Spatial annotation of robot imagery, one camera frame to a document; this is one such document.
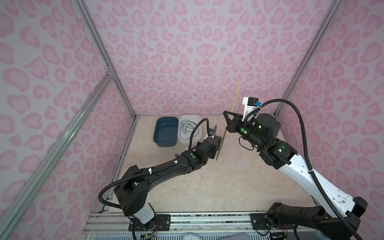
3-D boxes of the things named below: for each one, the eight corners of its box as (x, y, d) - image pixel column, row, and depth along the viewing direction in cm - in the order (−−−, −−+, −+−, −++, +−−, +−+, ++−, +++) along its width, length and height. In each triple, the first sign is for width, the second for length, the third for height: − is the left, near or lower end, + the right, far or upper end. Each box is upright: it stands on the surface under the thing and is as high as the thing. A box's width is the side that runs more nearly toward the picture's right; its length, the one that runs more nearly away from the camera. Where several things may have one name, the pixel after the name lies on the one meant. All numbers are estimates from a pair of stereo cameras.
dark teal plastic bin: (153, 147, 104) (150, 142, 99) (158, 121, 120) (157, 116, 115) (178, 147, 104) (176, 142, 99) (180, 121, 120) (179, 115, 115)
